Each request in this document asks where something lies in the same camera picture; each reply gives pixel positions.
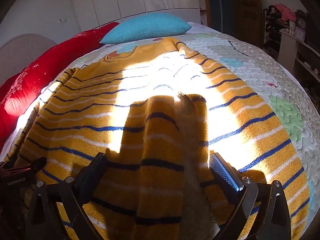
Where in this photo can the white round headboard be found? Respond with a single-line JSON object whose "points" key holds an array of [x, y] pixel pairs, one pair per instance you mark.
{"points": [[20, 50]]}

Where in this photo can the white bed sheet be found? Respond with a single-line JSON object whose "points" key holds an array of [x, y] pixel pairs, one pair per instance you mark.
{"points": [[202, 27]]}

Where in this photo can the teal pillow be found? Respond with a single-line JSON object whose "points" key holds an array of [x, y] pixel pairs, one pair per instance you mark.
{"points": [[147, 27]]}

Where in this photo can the white shelf unit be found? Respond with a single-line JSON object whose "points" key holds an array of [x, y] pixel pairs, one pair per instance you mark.
{"points": [[297, 52]]}

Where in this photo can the red floral pillow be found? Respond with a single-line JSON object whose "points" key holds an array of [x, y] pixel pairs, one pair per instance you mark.
{"points": [[42, 72]]}

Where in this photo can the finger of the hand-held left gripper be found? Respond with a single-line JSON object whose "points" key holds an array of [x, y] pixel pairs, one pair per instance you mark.
{"points": [[38, 163]]}

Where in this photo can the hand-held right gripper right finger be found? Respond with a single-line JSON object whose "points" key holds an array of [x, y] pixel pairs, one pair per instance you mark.
{"points": [[223, 172]]}

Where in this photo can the brown wooden door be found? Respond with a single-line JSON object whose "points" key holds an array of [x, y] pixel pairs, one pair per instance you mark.
{"points": [[247, 12]]}

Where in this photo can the yellow striped sweater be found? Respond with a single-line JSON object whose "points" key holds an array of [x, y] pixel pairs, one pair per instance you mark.
{"points": [[160, 140]]}

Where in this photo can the white wall socket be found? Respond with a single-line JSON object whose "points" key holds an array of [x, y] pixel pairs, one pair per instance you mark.
{"points": [[63, 20]]}

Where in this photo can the pink cloth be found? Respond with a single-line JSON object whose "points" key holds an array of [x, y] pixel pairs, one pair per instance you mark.
{"points": [[286, 12]]}

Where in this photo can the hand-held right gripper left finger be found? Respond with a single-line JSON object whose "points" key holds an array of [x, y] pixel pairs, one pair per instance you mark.
{"points": [[93, 172]]}

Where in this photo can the white alarm clock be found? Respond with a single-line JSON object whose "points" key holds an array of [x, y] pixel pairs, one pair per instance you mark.
{"points": [[300, 33]]}

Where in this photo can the black ornate clock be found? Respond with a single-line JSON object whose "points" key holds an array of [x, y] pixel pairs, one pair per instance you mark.
{"points": [[301, 21]]}

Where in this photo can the heart patterned quilt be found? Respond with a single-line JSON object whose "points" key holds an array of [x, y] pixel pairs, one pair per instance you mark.
{"points": [[260, 62]]}

